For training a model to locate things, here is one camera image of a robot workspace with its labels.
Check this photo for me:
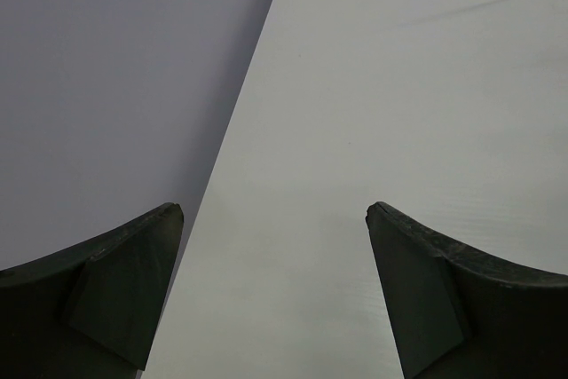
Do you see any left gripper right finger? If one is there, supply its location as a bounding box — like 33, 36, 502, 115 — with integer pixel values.
366, 202, 567, 378

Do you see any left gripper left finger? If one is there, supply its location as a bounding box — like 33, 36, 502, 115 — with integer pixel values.
1, 203, 184, 379

